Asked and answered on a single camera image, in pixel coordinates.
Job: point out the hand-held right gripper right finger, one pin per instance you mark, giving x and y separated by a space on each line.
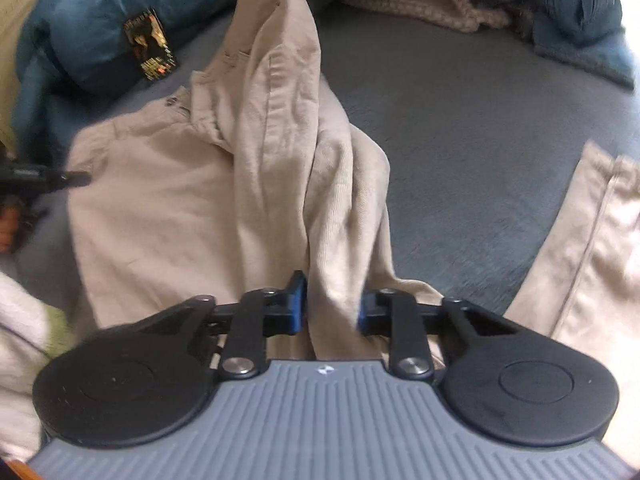
362 314

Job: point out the blue padded jacket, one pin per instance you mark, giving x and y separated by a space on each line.
90 20

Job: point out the blue jeans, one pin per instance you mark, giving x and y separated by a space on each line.
565 0

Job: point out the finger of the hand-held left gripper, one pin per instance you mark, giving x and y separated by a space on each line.
70 178

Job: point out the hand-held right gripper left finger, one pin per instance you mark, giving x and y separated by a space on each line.
297 305

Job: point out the person's left hand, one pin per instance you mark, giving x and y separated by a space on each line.
7 227

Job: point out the white and green cloth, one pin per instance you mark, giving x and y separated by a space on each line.
20 340

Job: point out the beige pants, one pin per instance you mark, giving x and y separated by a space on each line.
200 200

